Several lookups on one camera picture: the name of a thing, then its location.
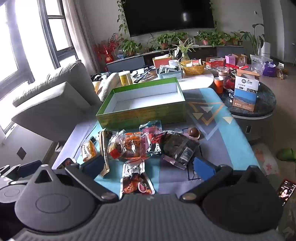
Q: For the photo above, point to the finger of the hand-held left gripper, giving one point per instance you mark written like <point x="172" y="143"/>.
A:
<point x="29" y="168"/>

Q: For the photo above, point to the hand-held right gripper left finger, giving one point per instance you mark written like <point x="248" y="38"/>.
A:
<point x="92" y="166"/>

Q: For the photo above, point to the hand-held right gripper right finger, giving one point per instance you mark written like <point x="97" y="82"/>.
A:
<point x="203" y="168"/>

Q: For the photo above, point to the yellow bread packet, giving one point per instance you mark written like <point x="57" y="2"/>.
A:
<point x="89" y="150"/>

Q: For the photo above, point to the dark seaweed snack packet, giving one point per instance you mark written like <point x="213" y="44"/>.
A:
<point x="181" y="148"/>

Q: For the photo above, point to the green cardboard box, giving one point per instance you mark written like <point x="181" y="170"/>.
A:
<point x="138" y="113"/>

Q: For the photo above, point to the brown long snack packet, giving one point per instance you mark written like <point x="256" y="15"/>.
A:
<point x="104" y="150"/>

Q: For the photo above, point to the small dark snack packet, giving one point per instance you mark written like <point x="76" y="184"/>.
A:
<point x="67" y="162"/>

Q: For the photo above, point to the brown egg packet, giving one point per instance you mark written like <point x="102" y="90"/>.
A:
<point x="194" y="132"/>

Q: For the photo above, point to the orange foil snack packet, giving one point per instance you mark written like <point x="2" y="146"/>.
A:
<point x="135" y="183"/>

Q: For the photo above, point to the orange bread packet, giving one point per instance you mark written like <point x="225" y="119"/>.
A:
<point x="136" y="144"/>

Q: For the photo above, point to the pink snack packet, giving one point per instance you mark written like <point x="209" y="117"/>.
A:
<point x="150" y="128"/>

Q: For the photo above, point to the grey sofa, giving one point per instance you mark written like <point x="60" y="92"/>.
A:
<point x="57" y="97"/>

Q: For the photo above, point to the white pillow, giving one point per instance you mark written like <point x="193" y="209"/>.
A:
<point x="108" y="84"/>

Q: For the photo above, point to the orange cup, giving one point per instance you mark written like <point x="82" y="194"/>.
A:
<point x="218" y="85"/>

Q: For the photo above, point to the green slipper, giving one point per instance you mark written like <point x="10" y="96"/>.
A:
<point x="286" y="154"/>

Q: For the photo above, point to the smartphone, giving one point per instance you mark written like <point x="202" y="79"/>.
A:
<point x="286" y="192"/>

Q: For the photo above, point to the blue brown carton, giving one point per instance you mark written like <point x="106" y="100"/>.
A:
<point x="246" y="92"/>

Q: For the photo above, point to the white oval coffee table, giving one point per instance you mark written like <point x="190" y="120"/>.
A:
<point x="198" y="80"/>

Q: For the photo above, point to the dark round side table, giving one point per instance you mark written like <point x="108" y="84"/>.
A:
<point x="266" y="102"/>

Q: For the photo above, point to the clear plastic cup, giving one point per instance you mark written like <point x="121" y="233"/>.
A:
<point x="222" y="71"/>

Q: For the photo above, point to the teal tray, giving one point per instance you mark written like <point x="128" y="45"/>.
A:
<point x="170" y="73"/>

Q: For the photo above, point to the yellow woven basket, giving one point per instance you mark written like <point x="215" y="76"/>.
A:
<point x="192" y="67"/>

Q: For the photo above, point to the red box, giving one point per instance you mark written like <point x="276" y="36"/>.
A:
<point x="215" y="63"/>

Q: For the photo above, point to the white cup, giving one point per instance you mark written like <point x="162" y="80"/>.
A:
<point x="174" y="63"/>

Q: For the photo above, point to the pink box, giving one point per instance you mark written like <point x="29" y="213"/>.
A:
<point x="231" y="59"/>

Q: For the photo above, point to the orange box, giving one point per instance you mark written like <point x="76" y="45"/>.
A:
<point x="161" y="62"/>

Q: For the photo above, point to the grey television cabinet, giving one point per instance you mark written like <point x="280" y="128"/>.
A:
<point x="138" y="62"/>

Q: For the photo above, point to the red flower decoration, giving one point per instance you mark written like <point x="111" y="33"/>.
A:
<point x="105" y="52"/>

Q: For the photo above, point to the purple bag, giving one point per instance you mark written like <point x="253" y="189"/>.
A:
<point x="269" y="69"/>

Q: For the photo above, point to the clear plastic bag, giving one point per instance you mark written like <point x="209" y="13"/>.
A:
<point x="259" y="62"/>

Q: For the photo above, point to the spider plant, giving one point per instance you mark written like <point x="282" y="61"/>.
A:
<point x="184" y="48"/>

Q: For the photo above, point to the window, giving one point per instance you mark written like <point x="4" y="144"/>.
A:
<point x="25" y="46"/>

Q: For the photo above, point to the green potted plant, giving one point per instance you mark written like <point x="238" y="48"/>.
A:
<point x="164" y="39"/>
<point x="130" y="47"/>

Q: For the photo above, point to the row of potted plants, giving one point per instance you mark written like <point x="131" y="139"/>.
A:
<point x="210" y="37"/>

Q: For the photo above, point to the white air purifier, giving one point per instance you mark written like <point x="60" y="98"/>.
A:
<point x="267" y="49"/>

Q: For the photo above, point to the beige curtain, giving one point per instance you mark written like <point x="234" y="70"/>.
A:
<point x="78" y="32"/>

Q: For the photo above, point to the large leaf plant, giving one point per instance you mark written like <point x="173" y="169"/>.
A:
<point x="254" y="39"/>

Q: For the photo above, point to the hanging vine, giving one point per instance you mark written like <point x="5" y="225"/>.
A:
<point x="121" y="16"/>

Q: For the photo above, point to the black television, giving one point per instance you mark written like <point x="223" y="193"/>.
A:
<point x="168" y="16"/>

